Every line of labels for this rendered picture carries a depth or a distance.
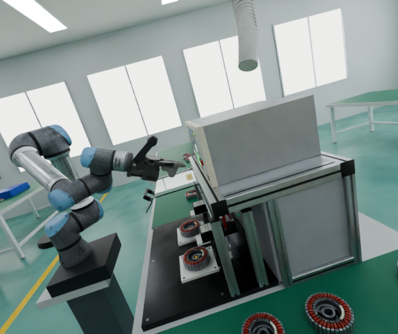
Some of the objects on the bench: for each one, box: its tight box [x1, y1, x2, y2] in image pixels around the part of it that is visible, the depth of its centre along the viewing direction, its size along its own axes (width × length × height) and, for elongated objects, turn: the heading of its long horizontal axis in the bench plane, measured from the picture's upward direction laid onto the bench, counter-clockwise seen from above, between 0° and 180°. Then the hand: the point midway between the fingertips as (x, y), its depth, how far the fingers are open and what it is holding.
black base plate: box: [141, 212, 279, 332], centre depth 103 cm, size 47×64×2 cm
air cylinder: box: [225, 236, 240, 260], centre depth 92 cm, size 5×8×6 cm
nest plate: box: [177, 221, 204, 247], centre depth 114 cm, size 15×15×1 cm
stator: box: [182, 247, 211, 271], centre depth 91 cm, size 11×11×4 cm
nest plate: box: [179, 246, 220, 284], centre depth 91 cm, size 15×15×1 cm
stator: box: [305, 292, 354, 334], centre depth 59 cm, size 11×11×4 cm
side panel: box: [266, 174, 362, 288], centre depth 71 cm, size 28×3×32 cm, turn 141°
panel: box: [234, 202, 282, 282], centre depth 101 cm, size 1×66×30 cm, turn 51°
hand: (182, 164), depth 84 cm, fingers closed
